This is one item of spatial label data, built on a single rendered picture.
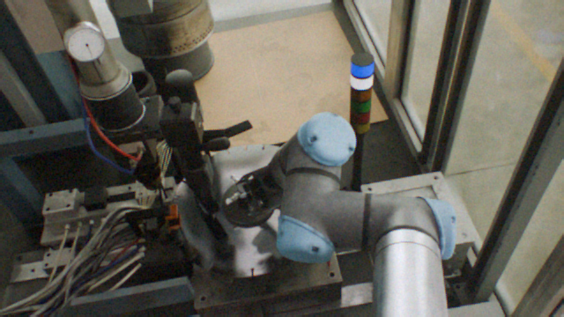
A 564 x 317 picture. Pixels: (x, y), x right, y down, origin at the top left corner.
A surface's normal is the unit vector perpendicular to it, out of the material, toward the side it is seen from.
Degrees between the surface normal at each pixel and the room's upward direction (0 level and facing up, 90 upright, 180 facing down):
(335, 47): 0
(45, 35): 90
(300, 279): 0
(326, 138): 32
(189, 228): 0
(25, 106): 90
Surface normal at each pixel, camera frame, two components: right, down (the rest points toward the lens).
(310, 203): -0.13, -0.44
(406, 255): -0.11, -0.86
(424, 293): 0.22, -0.81
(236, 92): -0.09, -0.66
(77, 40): 0.51, 0.62
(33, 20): 0.15, 0.73
